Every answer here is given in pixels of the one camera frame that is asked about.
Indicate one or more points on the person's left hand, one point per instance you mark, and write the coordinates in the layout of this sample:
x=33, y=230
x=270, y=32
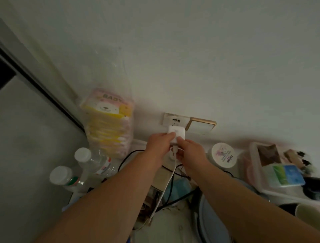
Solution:
x=158, y=146

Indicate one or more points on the person's right hand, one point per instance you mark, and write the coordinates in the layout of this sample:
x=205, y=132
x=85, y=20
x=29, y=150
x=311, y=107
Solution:
x=193, y=155

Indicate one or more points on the person's right thumb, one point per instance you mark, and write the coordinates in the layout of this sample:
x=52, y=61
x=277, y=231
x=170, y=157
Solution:
x=180, y=141

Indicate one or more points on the person's left thumb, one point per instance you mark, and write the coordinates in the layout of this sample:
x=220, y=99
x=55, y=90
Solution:
x=170, y=136

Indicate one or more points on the white charger plug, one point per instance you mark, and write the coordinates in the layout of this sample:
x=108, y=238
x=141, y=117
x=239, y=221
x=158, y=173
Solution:
x=176, y=132

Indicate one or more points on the person's left forearm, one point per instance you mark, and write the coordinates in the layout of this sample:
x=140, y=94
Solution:
x=105, y=200

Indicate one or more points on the person's right forearm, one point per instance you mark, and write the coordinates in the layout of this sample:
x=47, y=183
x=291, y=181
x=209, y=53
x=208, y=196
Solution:
x=247, y=210

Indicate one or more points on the white round cream jar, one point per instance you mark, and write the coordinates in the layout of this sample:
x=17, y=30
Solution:
x=222, y=155

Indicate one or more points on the blue face mask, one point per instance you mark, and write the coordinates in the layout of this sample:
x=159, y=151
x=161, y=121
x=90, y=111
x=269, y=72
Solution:
x=178, y=189

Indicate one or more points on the pink yellow tissue pack bundle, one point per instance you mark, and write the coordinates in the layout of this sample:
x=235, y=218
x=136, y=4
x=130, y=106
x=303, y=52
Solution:
x=108, y=122

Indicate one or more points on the clear plastic bottle red label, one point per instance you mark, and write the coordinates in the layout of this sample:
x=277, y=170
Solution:
x=93, y=162

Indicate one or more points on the light blue round lid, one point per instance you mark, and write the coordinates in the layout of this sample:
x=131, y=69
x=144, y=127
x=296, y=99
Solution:
x=212, y=220

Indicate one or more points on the white plastic storage tray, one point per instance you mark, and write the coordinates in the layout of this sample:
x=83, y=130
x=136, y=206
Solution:
x=277, y=172

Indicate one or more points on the blue green tissue pack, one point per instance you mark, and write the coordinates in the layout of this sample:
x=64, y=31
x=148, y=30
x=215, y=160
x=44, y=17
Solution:
x=285, y=175

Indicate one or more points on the clear plastic bottle green label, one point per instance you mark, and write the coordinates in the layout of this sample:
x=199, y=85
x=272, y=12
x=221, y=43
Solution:
x=66, y=179

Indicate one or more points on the white cup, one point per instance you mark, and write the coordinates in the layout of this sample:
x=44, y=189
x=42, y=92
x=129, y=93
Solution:
x=307, y=212

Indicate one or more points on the white wall socket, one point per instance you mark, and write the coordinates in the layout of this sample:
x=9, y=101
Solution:
x=172, y=120

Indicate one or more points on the gold-framed wall switch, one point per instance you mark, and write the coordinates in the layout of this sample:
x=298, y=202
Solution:
x=200, y=126

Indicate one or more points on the dark door frame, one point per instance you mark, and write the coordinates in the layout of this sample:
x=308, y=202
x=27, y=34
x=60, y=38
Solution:
x=37, y=82

